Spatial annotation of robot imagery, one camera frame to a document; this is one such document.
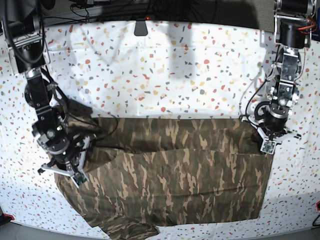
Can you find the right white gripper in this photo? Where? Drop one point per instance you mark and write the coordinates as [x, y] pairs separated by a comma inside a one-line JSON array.
[[67, 155]]

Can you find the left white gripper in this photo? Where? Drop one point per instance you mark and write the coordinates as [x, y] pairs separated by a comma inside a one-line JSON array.
[[277, 136]]

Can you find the camouflage T-shirt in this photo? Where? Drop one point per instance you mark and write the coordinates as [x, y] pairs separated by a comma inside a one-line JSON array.
[[152, 173]]

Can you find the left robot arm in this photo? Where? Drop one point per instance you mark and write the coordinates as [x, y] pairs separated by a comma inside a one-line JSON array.
[[293, 26]]

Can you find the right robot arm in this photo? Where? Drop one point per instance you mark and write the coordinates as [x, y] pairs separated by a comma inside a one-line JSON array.
[[24, 33]]

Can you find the red clamp right corner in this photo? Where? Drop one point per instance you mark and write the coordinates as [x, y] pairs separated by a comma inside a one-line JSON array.
[[318, 205]]

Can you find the red clamp corner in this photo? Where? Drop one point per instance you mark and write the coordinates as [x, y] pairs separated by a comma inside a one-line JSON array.
[[318, 205], [8, 217]]

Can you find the terrazzo pattern table cloth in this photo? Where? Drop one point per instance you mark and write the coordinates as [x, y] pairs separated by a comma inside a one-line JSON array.
[[178, 70]]

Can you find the red clamp left corner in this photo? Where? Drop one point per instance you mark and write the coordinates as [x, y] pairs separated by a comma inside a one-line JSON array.
[[8, 217]]

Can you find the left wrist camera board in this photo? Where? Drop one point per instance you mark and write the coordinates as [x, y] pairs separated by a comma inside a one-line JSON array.
[[268, 147]]

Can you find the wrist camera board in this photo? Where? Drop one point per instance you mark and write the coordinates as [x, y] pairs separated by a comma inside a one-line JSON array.
[[268, 147], [79, 178]]

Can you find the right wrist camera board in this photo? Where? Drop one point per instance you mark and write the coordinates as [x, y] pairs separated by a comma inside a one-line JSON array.
[[79, 178]]

